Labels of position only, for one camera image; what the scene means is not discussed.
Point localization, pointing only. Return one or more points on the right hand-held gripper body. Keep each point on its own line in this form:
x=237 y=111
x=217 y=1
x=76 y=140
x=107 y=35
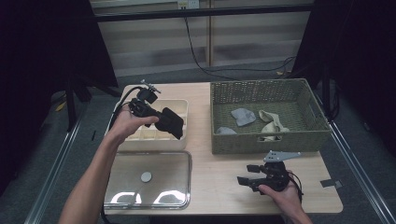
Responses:
x=275 y=179

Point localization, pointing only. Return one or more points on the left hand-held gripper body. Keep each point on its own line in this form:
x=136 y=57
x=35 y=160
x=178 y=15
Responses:
x=141 y=105

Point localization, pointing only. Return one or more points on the black sock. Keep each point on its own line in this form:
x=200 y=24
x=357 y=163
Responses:
x=169 y=123
x=175 y=130

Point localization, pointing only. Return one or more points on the white compartment storage box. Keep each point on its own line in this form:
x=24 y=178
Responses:
x=155 y=145

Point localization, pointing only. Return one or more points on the green woven basket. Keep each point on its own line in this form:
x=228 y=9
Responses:
x=233 y=146

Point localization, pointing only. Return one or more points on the clear plastic lid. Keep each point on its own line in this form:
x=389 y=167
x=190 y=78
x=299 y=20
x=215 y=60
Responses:
x=146 y=177

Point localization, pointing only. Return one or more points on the person's left hand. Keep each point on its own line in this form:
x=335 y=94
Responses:
x=127 y=126

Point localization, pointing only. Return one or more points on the person's right hand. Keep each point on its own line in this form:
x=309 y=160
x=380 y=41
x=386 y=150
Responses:
x=288 y=200

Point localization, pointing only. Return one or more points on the black tape piece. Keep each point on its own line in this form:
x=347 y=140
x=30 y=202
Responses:
x=330 y=183

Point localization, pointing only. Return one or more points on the black metal stand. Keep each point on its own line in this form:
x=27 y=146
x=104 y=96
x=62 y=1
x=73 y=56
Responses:
x=70 y=105
x=326 y=93

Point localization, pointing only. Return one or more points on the yellow floor tape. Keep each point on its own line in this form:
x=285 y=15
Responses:
x=60 y=106

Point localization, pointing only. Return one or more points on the black horizontal bar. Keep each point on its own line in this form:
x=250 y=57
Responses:
x=155 y=14

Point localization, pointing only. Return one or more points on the small yellow scrap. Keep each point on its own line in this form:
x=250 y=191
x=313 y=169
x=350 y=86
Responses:
x=280 y=73

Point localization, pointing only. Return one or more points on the black curtain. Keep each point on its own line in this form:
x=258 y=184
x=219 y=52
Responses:
x=37 y=46
x=364 y=46

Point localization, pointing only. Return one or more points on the aluminium floor rail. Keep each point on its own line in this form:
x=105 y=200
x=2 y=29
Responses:
x=53 y=177
x=358 y=174

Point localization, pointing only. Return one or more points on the white wall socket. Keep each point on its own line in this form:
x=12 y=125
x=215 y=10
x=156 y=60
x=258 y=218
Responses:
x=193 y=3

